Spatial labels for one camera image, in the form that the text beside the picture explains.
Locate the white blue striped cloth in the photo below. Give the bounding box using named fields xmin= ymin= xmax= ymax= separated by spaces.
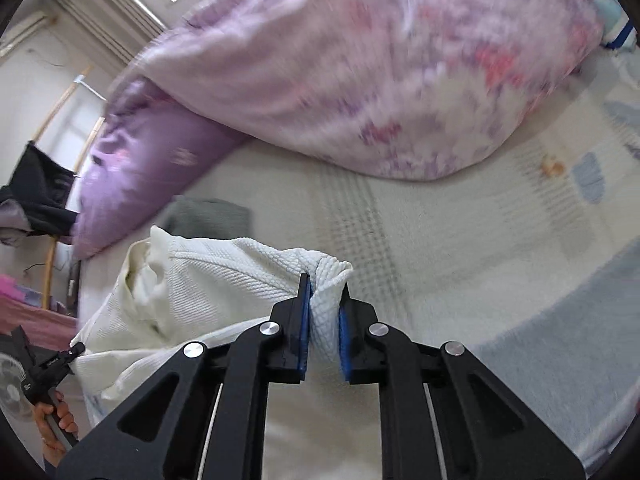
xmin=592 ymin=0 xmax=640 ymax=52

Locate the patterned bed sheet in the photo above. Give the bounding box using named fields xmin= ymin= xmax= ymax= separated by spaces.
xmin=80 ymin=50 xmax=640 ymax=480

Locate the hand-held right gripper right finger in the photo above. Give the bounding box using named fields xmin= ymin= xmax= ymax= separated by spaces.
xmin=338 ymin=282 xmax=585 ymax=480

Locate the person's left hand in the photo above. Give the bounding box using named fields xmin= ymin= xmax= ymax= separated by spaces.
xmin=32 ymin=391 xmax=81 ymax=467

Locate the white electric fan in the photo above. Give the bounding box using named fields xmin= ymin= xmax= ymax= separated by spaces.
xmin=0 ymin=352 xmax=42 ymax=428

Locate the white textured garment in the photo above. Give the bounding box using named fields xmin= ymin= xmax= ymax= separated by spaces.
xmin=71 ymin=225 xmax=354 ymax=480

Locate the pink floral quilt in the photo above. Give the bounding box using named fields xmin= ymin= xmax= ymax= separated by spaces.
xmin=134 ymin=0 xmax=606 ymax=182

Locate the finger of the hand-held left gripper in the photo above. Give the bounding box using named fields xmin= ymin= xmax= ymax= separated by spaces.
xmin=62 ymin=342 xmax=87 ymax=367

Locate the purple pillow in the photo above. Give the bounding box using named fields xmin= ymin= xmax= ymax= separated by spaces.
xmin=72 ymin=76 xmax=251 ymax=261

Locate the wooden chair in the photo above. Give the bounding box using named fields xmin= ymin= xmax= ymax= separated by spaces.
xmin=30 ymin=65 xmax=108 ymax=311

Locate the grey folded cloth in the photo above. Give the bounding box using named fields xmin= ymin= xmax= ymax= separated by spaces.
xmin=161 ymin=196 xmax=252 ymax=241

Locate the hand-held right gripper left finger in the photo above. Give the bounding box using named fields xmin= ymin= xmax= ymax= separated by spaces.
xmin=56 ymin=273 xmax=313 ymax=480

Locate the black cloth on chair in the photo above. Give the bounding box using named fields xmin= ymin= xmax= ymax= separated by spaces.
xmin=0 ymin=141 xmax=81 ymax=246

